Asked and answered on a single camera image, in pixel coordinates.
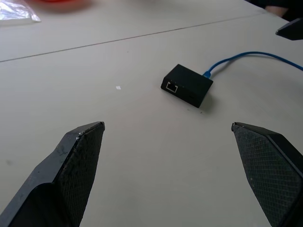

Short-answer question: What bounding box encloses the clear plastic bag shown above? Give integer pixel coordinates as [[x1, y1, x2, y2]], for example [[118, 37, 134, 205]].
[[0, 0, 42, 26]]

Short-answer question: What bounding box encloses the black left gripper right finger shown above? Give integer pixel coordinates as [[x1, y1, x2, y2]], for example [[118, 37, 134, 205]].
[[231, 122, 303, 227]]

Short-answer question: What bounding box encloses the dark-clothed person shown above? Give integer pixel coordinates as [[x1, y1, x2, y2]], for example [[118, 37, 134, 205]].
[[248, 0, 303, 22]]

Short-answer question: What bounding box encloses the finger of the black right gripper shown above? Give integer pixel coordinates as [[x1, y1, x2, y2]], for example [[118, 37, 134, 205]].
[[276, 17, 303, 41]]

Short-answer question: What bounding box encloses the red round container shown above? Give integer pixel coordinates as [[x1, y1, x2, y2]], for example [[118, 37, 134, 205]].
[[36, 0, 95, 7]]

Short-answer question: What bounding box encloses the small black ethernet box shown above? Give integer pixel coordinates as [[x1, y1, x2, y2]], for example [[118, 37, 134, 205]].
[[160, 63, 214, 109]]

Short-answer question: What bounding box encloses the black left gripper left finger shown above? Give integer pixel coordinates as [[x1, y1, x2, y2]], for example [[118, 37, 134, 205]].
[[0, 121, 106, 227]]

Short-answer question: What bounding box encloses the blue Ethernet cable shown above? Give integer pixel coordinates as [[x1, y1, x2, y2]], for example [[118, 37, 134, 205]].
[[203, 51, 303, 79]]

